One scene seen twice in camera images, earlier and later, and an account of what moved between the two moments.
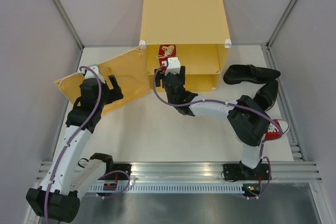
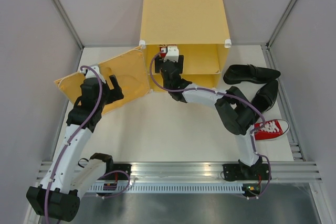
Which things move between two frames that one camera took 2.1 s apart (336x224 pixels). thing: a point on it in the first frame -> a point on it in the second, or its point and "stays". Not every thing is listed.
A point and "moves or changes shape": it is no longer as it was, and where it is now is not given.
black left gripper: (113, 94) stays
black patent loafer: (249, 74) stays
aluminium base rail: (202, 171) stays
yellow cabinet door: (132, 75) stays
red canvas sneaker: (166, 51) moves or changes shape
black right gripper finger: (159, 76) -> (157, 64)
